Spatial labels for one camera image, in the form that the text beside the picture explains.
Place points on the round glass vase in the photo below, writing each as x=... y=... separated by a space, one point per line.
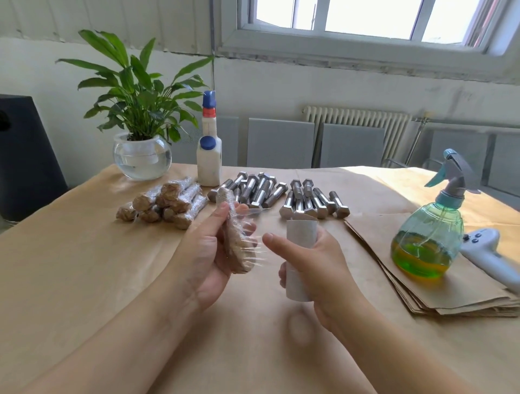
x=142 y=160

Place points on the large brown paper table cover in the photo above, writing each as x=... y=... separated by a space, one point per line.
x=65 y=276

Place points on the person's left forearm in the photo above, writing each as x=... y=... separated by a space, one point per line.
x=106 y=353

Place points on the white cling film roll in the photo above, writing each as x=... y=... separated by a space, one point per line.
x=301 y=235

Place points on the green leafy plant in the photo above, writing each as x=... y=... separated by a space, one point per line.
x=138 y=85

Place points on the person's right forearm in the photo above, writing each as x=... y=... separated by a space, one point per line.
x=390 y=361

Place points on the white radiator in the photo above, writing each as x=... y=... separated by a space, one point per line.
x=357 y=120

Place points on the pile of steel bolts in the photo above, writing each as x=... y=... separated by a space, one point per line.
x=301 y=195

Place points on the steel hex bolt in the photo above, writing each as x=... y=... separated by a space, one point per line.
x=146 y=200

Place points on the white glue bottle blue cap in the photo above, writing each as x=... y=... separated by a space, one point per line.
x=209 y=162

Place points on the stack of brown paper sheets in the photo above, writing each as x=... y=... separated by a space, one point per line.
x=471 y=292

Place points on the grey chair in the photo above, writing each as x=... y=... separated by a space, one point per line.
x=505 y=162
x=230 y=140
x=471 y=150
x=352 y=146
x=280 y=144

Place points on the green spray bottle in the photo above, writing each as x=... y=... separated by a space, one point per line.
x=426 y=243

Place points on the white handheld controller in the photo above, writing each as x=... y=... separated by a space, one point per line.
x=491 y=256

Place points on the black trash bin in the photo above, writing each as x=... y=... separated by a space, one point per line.
x=32 y=158

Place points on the person's left hand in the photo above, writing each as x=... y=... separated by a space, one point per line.
x=199 y=264

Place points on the white vertical blind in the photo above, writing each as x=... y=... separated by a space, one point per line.
x=97 y=20

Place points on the person's right hand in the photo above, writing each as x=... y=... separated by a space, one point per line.
x=321 y=276

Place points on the white framed window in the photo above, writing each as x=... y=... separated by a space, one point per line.
x=374 y=28

